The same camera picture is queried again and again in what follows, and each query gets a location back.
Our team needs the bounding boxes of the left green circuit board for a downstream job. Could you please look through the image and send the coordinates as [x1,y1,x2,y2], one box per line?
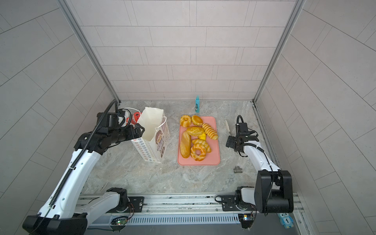
[111,216,128,226]

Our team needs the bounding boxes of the red shark plush toy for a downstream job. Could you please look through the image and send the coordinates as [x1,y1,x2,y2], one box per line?
[125,112,141,126]

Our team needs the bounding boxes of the striped twisted fake bread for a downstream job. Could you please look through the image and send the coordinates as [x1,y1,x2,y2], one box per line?
[202,123,218,140]

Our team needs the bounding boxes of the white printed paper bag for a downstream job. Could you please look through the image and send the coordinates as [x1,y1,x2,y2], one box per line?
[132,107,170,163]

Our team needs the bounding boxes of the ring donut fake bread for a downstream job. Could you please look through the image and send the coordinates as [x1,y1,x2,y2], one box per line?
[191,144,207,161]

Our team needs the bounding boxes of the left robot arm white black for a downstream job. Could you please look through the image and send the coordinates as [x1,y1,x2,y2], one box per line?
[22,124,145,235]

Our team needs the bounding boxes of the braided fake bread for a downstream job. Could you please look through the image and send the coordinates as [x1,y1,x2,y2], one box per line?
[192,139,212,153]

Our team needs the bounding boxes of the small grey metal fitting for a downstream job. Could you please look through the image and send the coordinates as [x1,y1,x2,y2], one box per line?
[234,166,243,173]

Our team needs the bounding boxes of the oval glazed fake bread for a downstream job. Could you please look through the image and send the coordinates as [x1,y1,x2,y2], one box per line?
[186,126,205,137]

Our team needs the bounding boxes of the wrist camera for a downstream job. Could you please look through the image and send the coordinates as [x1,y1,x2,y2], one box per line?
[236,122,249,136]
[99,112,125,130]

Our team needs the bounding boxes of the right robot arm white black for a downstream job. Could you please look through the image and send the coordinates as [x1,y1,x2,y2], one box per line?
[226,115,294,214]

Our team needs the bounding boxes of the blue owl number tag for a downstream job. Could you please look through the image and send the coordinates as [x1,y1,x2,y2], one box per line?
[277,213,294,229]

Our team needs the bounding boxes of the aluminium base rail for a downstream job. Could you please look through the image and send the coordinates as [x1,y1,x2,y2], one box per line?
[74,192,303,227]

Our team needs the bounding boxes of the pink plastic tray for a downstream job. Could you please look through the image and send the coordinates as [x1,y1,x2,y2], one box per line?
[177,126,220,166]

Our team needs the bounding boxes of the round fake bread bun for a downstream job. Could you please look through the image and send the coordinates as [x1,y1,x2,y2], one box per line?
[192,115,203,126]

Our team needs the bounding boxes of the bundt shaped fake bread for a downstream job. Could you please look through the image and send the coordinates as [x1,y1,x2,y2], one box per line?
[180,115,192,127]

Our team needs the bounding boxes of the yellow small fake pastry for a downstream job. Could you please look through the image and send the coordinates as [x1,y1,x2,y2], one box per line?
[198,133,207,141]

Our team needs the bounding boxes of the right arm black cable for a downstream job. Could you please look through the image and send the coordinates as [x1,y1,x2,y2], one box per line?
[234,115,283,216]

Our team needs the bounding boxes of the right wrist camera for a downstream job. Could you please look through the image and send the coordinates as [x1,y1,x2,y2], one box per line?
[236,122,249,136]

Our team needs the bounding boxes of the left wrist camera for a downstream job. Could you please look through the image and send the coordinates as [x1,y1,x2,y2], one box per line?
[99,112,125,130]

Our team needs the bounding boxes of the right circuit board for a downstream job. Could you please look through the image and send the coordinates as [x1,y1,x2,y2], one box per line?
[238,213,255,229]

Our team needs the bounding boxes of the teal small bottle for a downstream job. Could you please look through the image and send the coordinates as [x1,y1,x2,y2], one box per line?
[195,96,200,113]

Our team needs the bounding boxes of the long loaf fake bread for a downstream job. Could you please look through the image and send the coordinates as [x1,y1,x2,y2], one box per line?
[180,131,191,158]

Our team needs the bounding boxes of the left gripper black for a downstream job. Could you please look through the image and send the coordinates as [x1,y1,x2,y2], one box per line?
[108,123,147,145]

